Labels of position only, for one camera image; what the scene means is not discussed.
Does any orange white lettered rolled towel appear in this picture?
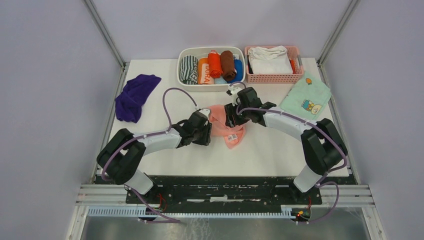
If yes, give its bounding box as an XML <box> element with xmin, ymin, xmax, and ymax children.
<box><xmin>197</xmin><ymin>57</ymin><xmax>215</xmax><ymax>85</ymax></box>

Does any light blue rolled towel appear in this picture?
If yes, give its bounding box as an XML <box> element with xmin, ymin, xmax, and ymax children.
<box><xmin>214</xmin><ymin>76</ymin><xmax>228</xmax><ymax>85</ymax></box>

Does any pink towel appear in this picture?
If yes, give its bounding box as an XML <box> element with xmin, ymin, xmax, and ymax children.
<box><xmin>206</xmin><ymin>104</ymin><xmax>246</xmax><ymax>150</ymax></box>

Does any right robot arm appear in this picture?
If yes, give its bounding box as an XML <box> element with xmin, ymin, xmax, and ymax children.
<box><xmin>224</xmin><ymin>85</ymin><xmax>348</xmax><ymax>204</ymax></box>

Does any green white striped rolled towel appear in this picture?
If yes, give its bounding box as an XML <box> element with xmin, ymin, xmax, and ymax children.
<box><xmin>179</xmin><ymin>54</ymin><xmax>199</xmax><ymax>85</ymax></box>

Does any red orange rolled towel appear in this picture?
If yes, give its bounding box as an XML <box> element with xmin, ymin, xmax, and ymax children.
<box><xmin>208</xmin><ymin>50</ymin><xmax>223</xmax><ymax>79</ymax></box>

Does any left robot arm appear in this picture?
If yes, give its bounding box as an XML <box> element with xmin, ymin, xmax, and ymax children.
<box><xmin>96</xmin><ymin>108</ymin><xmax>212</xmax><ymax>204</ymax></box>

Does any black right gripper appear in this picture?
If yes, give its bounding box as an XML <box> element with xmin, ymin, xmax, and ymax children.
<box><xmin>224</xmin><ymin>100</ymin><xmax>251</xmax><ymax>128</ymax></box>

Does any dark blue rolled towel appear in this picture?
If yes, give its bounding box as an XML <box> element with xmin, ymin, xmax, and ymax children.
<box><xmin>228</xmin><ymin>59</ymin><xmax>245</xmax><ymax>84</ymax></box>

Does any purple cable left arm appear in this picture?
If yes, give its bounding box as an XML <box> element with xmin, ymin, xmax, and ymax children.
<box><xmin>100</xmin><ymin>87</ymin><xmax>200</xmax><ymax>224</ymax></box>

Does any purple towel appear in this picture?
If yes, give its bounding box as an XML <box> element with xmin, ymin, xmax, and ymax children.
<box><xmin>115</xmin><ymin>74</ymin><xmax>162</xmax><ymax>123</ymax></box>

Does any brown rolled towel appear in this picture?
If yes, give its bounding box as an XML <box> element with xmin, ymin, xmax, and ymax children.
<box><xmin>220</xmin><ymin>50</ymin><xmax>236</xmax><ymax>82</ymax></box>

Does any white cloth in basket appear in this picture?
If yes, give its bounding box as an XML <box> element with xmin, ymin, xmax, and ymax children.
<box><xmin>247</xmin><ymin>45</ymin><xmax>293</xmax><ymax>75</ymax></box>

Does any white plastic tub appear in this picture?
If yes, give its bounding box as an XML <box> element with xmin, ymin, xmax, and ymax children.
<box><xmin>176</xmin><ymin>46</ymin><xmax>247</xmax><ymax>92</ymax></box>

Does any aluminium frame post left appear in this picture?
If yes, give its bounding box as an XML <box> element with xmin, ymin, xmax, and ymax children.
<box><xmin>82</xmin><ymin>0</ymin><xmax>126</xmax><ymax>68</ymax></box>

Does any aluminium frame post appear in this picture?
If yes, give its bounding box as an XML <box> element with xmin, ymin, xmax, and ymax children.
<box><xmin>316</xmin><ymin>0</ymin><xmax>361</xmax><ymax>68</ymax></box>
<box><xmin>82</xmin><ymin>0</ymin><xmax>126</xmax><ymax>68</ymax></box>

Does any aluminium frame post right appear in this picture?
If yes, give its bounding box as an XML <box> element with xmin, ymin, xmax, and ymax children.
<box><xmin>316</xmin><ymin>0</ymin><xmax>361</xmax><ymax>68</ymax></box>

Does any aluminium rail front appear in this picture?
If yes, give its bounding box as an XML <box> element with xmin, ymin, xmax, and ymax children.
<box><xmin>76</xmin><ymin>184</ymin><xmax>375</xmax><ymax>219</ymax></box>

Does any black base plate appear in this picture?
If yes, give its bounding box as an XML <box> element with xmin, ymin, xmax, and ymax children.
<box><xmin>94</xmin><ymin>174</ymin><xmax>358</xmax><ymax>215</ymax></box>

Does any mint green cartoon towel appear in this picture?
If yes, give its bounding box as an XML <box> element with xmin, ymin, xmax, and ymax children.
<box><xmin>279</xmin><ymin>71</ymin><xmax>332</xmax><ymax>120</ymax></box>

